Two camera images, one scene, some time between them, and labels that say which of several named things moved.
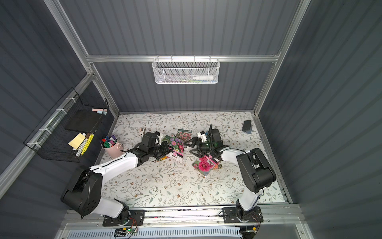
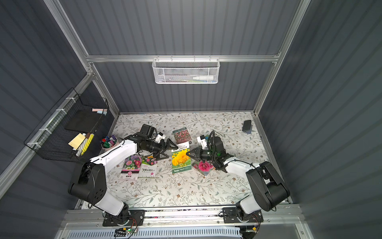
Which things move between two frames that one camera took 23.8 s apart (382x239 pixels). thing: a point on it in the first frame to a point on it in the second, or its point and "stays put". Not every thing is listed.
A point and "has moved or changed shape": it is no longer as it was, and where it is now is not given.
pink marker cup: [110, 145] stays put
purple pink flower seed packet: [178, 144] to [131, 167]
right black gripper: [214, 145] to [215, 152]
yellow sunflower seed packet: [167, 139] has moved or changed shape
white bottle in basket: [204, 77] stays put
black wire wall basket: [66, 133] stays put
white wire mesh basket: [185, 70] stays put
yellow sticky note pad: [76, 141] stays put
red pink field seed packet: [184, 135] stays put
